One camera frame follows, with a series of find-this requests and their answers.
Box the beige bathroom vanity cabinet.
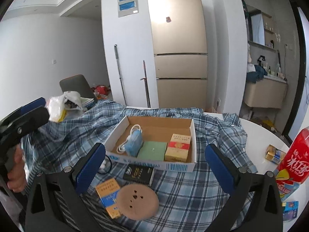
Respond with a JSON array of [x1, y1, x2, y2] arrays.
[[243, 76, 288, 109]]

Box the orange blue cigarette pack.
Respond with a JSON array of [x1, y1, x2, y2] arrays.
[[95, 178, 121, 219]]

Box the wall electrical panel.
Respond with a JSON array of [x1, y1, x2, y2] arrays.
[[117, 0, 138, 17]]

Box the grey mop handle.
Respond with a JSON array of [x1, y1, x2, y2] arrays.
[[114, 44, 127, 106]]

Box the open cardboard tray box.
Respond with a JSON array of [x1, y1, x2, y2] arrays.
[[104, 116, 197, 173]]

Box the grey chair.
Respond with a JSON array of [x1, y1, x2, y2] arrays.
[[59, 74, 97, 102]]

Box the green snap pouch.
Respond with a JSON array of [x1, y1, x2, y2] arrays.
[[137, 141, 166, 161]]

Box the gold blue small box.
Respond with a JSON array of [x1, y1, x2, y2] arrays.
[[265, 145, 286, 165]]

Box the dark broom handle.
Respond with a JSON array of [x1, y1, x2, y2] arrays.
[[140, 61, 151, 108]]

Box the black Face tissue pack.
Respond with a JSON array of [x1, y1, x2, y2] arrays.
[[123, 164, 155, 186]]

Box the striped grey cloth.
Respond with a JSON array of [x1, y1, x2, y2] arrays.
[[14, 171, 81, 231]]

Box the blue tissue pack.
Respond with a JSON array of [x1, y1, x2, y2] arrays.
[[125, 129, 143, 157]]

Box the white charging cable bundle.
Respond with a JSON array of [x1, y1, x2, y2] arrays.
[[116, 124, 143, 155]]

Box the red gold cigarette pack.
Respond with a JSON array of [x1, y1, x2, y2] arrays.
[[165, 134, 191, 162]]

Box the dark blue small box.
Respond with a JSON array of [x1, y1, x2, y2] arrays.
[[282, 200, 299, 222]]

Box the white plastic bag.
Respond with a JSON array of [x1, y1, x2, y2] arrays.
[[46, 91, 84, 123]]

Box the blue plaid shirt cloth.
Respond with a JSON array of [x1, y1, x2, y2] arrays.
[[21, 101, 257, 231]]

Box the dark teal clothing pile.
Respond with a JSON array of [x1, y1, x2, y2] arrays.
[[246, 64, 268, 83]]

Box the beige three-door refrigerator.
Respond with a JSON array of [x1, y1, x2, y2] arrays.
[[148, 0, 208, 109]]

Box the person's left hand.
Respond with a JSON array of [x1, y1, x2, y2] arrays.
[[7, 144, 27, 193]]

